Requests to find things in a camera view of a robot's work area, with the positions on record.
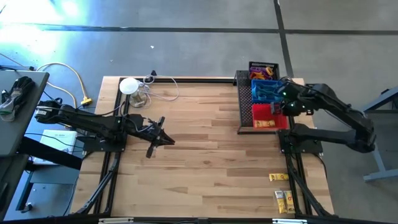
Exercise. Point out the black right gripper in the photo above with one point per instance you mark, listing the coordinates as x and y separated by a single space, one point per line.
292 98

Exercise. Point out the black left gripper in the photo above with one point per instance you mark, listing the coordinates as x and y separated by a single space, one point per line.
149 130

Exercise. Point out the red plastic basket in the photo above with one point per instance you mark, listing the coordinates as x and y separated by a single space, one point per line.
264 112

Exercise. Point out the blue plastic basket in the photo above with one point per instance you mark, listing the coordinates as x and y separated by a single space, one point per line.
253 93

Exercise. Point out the black plastic basket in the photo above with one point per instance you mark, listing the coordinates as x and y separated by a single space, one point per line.
262 64

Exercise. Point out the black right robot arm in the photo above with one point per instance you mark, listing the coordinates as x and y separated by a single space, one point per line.
342 124

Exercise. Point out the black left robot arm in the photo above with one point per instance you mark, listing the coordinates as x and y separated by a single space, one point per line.
87 123

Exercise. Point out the black perforated metal shelf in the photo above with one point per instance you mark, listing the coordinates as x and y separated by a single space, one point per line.
245 105

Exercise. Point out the white disc metal stand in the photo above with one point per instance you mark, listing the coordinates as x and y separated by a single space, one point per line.
129 85

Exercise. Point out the white flat box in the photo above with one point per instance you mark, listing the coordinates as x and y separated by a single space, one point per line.
59 137

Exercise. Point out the black side table beam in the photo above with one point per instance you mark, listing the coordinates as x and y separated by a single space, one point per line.
49 152

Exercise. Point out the grey side table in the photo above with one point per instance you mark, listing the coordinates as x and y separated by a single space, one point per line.
12 137

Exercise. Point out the black grey work gloves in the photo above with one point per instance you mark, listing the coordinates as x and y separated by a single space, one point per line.
18 93

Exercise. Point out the silver metal bracket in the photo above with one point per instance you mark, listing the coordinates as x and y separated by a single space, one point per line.
115 221
289 221

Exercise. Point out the grey metal table frame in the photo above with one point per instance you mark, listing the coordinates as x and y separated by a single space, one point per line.
373 155

